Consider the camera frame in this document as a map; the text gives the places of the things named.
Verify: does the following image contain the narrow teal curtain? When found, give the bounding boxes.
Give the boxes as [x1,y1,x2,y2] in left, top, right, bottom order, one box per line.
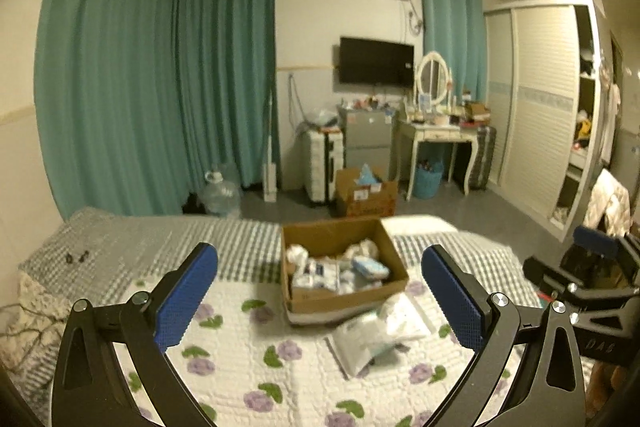
[422,0,487,101]

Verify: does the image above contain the white quilt purple flowers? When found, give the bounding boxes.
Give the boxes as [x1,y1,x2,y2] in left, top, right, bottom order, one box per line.
[167,281,473,426]

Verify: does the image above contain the white plastic bottle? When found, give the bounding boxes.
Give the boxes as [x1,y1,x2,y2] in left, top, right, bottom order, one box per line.
[343,239,380,260]

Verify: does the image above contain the white sliding wardrobe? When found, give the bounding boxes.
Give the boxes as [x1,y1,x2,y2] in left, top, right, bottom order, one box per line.
[485,0,612,239]

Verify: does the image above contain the clear water jug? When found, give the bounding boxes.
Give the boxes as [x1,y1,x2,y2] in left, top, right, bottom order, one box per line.
[200,171,241,219]

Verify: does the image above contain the white suitcase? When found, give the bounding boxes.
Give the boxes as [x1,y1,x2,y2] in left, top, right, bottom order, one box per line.
[303,128,344,204]

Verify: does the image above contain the patterned pillow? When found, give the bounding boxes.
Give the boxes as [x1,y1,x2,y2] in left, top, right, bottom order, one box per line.
[1,271,70,375]

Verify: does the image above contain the brown cardboard box on bed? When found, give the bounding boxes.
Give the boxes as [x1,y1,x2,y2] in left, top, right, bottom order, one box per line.
[281,217,408,324]

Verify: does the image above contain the white jacket on chair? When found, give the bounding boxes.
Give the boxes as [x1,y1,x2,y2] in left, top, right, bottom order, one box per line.
[582,169,632,236]

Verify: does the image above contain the white dressing table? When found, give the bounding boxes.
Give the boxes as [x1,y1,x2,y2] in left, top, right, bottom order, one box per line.
[397,118,484,202]

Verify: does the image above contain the blue laundry basket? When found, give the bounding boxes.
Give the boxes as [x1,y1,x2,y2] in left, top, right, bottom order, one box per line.
[412,161,444,199]

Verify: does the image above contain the clear plastic bag pack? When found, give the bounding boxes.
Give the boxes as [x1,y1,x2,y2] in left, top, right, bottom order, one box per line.
[328,293,435,378]

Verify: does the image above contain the cream lace cloth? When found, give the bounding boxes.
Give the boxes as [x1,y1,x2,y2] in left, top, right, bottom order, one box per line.
[285,244,309,268]

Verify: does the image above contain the blue tissue pack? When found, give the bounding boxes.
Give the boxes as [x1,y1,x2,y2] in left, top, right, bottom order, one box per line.
[352,256,390,281]

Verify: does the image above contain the large teal curtain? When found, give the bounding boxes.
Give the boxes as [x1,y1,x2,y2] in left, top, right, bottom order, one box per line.
[34,0,276,217]

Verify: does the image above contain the white stick vacuum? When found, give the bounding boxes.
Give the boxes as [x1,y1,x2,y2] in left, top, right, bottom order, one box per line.
[262,92,278,204]

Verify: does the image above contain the grey mini fridge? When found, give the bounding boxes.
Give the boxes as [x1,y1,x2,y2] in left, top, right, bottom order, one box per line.
[340,107,394,178]

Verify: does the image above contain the black wall television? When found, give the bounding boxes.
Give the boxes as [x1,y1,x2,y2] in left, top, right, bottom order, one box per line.
[337,37,414,88]

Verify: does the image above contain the floral tissue pack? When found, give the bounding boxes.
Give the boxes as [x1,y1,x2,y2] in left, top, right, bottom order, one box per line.
[291,258,341,293]

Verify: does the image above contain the white oval vanity mirror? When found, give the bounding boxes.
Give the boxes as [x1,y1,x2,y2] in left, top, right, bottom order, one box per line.
[413,51,452,108]

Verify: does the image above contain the cardboard box on floor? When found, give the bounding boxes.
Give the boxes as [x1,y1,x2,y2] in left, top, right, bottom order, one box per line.
[335,168,398,218]

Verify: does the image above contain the striped dark suitcase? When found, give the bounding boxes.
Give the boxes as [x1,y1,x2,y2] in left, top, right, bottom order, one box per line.
[469,126,497,190]

